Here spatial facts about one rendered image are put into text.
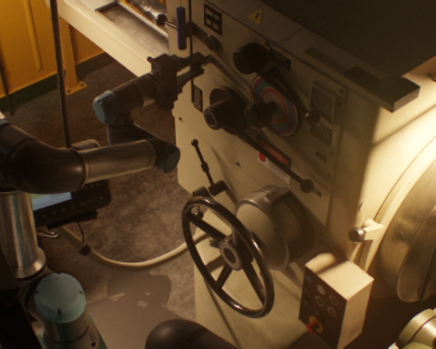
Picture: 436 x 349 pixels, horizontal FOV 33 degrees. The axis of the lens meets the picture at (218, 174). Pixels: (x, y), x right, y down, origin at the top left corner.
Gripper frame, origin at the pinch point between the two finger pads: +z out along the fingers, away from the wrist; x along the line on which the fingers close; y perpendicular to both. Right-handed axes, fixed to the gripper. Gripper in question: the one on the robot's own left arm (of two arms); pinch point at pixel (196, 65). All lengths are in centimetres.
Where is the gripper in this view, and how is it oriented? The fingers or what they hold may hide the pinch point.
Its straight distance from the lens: 203.3
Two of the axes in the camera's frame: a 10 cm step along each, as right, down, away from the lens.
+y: -6.5, -5.3, 5.5
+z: 7.6, -4.4, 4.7
